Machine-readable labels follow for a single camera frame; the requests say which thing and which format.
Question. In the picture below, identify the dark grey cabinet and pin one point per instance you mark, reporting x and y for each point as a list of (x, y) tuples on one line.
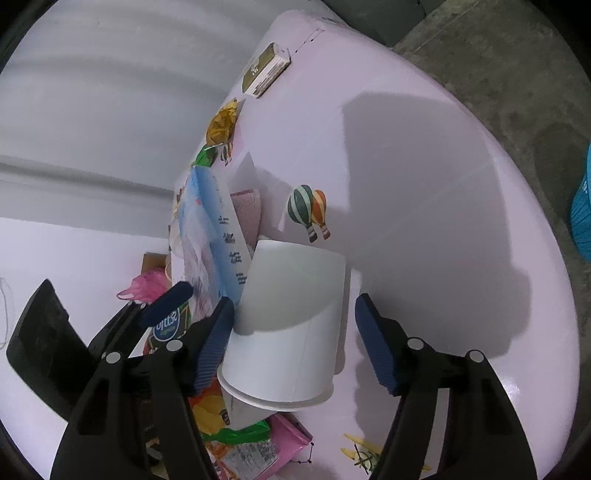
[(369, 18)]

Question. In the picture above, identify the yellow airplane sticker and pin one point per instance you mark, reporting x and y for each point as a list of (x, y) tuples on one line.
[(364, 454)]

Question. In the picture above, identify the small green packet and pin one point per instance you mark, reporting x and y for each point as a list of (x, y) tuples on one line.
[(263, 69)]

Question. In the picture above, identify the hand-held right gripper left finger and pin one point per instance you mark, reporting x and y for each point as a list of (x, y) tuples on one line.
[(214, 341)]

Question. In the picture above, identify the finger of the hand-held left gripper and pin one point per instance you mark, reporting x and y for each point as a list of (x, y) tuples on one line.
[(168, 302)]

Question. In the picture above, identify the pink plastic bag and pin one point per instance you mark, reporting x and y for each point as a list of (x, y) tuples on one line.
[(147, 284)]

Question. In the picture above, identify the white paper cup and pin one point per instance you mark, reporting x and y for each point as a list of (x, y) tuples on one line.
[(286, 332)]

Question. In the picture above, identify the hot-air balloon sticker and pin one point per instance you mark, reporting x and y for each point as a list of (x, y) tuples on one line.
[(307, 205)]

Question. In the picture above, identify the green plastic bag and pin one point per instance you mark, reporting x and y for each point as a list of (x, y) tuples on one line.
[(244, 431)]

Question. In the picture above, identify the brown cardboard piece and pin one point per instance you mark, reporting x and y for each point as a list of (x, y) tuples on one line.
[(152, 263)]

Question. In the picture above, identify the green crumpled wrapper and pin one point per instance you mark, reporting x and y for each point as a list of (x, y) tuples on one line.
[(205, 157)]

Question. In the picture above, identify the pink cloth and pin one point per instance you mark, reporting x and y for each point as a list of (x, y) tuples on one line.
[(247, 207)]

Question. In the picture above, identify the blue white tissue packet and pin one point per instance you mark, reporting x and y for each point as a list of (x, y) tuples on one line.
[(207, 230)]

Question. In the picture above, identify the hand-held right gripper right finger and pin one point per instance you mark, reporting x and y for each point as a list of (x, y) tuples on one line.
[(374, 341)]

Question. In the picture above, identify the yellow crumpled wrapper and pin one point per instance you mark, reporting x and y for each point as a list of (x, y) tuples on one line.
[(221, 122)]

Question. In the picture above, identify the pink flat packet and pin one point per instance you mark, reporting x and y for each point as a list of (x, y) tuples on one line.
[(288, 438)]

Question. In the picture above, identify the blue plastic wastebasket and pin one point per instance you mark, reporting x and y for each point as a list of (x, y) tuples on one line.
[(582, 212)]

